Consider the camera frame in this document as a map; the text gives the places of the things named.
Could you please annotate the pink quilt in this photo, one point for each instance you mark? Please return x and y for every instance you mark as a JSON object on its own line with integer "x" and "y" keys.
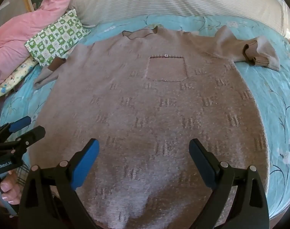
{"x": 21, "y": 28}

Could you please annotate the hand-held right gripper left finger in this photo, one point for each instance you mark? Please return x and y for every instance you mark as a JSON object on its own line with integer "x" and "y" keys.
{"x": 85, "y": 163}

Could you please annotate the person's left hand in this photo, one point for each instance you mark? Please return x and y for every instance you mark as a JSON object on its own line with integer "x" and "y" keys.
{"x": 11, "y": 187}

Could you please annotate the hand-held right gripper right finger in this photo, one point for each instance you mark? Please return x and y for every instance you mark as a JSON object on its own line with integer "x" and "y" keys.
{"x": 203, "y": 165}

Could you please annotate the light blue floral bedsheet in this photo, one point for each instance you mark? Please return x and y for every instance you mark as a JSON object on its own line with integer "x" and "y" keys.
{"x": 273, "y": 95}

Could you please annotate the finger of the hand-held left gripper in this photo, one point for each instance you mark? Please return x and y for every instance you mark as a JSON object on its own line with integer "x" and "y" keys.
{"x": 33, "y": 134}
{"x": 21, "y": 123}

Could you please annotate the yellow floral pillow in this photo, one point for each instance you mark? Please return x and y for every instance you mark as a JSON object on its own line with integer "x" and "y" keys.
{"x": 13, "y": 77}

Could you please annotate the green checked pillow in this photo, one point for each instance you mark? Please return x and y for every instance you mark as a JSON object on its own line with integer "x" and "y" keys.
{"x": 56, "y": 38}

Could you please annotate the plaid cloth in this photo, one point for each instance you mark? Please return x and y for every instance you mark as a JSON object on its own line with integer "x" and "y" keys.
{"x": 22, "y": 171}

